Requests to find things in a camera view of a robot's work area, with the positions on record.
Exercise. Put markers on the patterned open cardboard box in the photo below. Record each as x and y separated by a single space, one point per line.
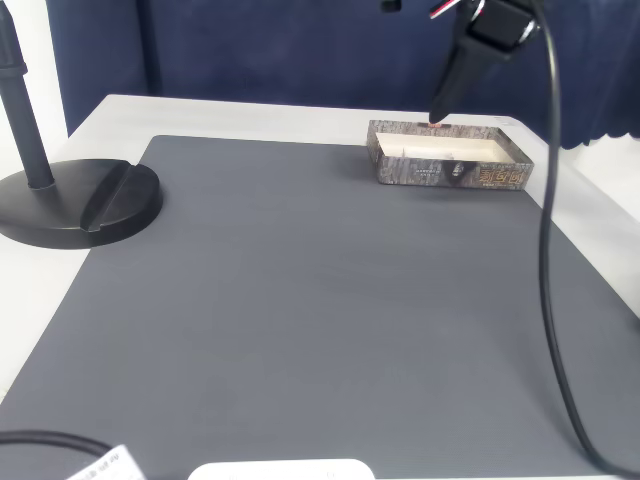
415 172

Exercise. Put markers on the white flat device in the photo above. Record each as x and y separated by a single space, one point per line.
280 470

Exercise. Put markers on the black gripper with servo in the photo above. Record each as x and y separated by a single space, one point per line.
456 60

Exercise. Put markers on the black round stand base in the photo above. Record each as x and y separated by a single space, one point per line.
60 200

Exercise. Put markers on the grey rubber mat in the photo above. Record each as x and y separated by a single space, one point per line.
250 325

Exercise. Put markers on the white printed label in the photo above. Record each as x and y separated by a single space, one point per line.
110 465

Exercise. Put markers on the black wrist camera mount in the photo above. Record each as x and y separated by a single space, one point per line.
391 5

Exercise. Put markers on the dark blue curtain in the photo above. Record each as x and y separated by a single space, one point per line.
250 50

